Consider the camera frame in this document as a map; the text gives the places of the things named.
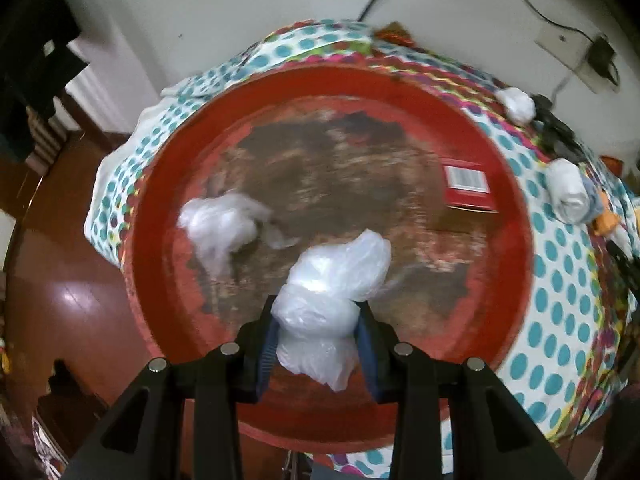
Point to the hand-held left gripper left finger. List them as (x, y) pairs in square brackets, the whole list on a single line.
[(266, 347)]

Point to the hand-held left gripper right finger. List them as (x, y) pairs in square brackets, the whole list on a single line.
[(369, 355)]

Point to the white plastic bag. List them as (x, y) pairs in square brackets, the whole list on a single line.
[(330, 285), (215, 225)]

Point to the red round tray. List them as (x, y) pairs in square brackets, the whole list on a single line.
[(350, 160)]

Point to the crumpled white plastic bag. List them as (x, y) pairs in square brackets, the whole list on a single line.
[(215, 225)]

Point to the polka dot cloth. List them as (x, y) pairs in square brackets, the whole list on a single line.
[(560, 280)]

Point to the white rolled sock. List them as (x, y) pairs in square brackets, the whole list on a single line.
[(567, 192), (517, 105)]

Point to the orange toy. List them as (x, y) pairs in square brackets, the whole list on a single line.
[(606, 221)]

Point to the wooden slatted furniture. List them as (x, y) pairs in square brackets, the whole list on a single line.
[(45, 135)]

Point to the orange packet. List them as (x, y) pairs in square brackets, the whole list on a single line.
[(612, 164)]

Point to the red snack wrapper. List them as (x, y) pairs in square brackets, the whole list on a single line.
[(397, 35)]

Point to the dark hanging clothes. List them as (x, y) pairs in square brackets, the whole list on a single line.
[(35, 60)]

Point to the black charger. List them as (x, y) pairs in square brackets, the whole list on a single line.
[(600, 55)]

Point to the beige wall socket plate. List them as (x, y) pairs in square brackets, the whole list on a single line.
[(557, 42), (587, 74)]

